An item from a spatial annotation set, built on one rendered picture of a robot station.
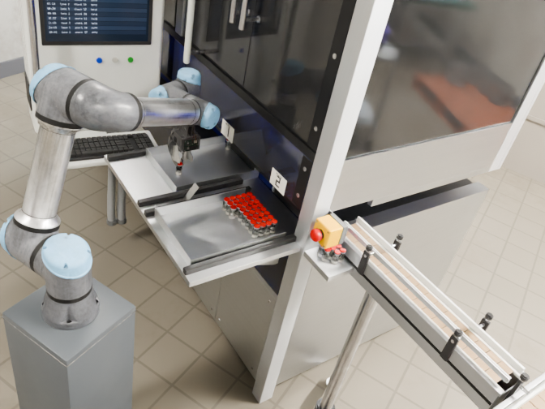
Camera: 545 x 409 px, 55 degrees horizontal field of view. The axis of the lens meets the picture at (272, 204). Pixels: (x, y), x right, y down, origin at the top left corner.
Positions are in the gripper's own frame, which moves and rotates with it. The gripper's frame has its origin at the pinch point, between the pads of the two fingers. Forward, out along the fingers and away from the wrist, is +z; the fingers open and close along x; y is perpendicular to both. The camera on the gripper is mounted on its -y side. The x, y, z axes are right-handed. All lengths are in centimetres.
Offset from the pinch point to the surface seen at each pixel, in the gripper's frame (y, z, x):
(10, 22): -280, 53, 2
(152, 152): -13.9, 3.9, -4.1
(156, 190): 6.9, 5.4, -11.3
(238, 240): 40.5, 5.2, 1.8
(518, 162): -29, 86, 322
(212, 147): -12.1, 5.2, 20.6
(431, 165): 52, -17, 70
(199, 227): 30.2, 5.2, -7.0
